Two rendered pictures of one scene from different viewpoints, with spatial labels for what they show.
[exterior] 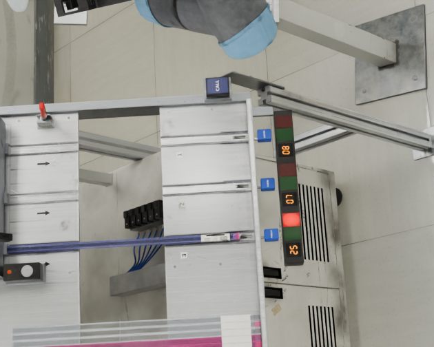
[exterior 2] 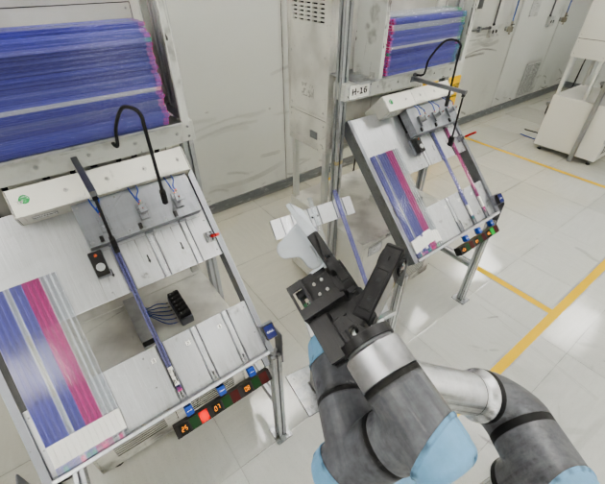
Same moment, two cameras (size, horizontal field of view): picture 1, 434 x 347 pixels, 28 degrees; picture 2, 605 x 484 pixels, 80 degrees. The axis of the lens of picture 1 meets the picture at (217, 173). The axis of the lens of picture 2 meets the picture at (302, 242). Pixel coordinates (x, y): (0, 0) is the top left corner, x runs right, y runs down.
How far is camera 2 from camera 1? 0.69 m
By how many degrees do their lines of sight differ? 12
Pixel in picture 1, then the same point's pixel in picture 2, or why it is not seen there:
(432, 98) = (304, 423)
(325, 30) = not seen: hidden behind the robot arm
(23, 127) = (200, 225)
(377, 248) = (212, 430)
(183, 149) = (223, 326)
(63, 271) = (111, 287)
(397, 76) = (308, 396)
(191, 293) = (128, 378)
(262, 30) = not seen: outside the picture
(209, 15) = (347, 450)
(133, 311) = (117, 319)
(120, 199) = (184, 280)
